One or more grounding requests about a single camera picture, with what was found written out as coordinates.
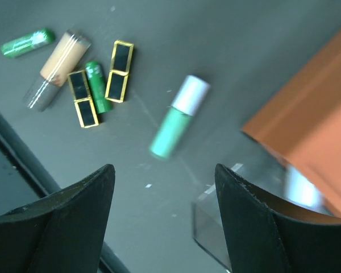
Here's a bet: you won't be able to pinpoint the white cap mint tube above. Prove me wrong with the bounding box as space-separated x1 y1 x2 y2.
149 75 210 159

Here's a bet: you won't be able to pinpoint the clear acrylic organizer tray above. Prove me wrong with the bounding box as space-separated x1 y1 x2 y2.
192 163 329 272

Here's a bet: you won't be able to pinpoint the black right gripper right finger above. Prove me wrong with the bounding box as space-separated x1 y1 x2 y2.
215 164 341 272

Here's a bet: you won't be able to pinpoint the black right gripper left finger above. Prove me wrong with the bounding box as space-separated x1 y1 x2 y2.
0 164 115 272

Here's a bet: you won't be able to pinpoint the peach foundation tube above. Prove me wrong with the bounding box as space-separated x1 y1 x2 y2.
23 30 91 111

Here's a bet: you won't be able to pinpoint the orange plastic box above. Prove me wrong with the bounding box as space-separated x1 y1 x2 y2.
242 30 341 217

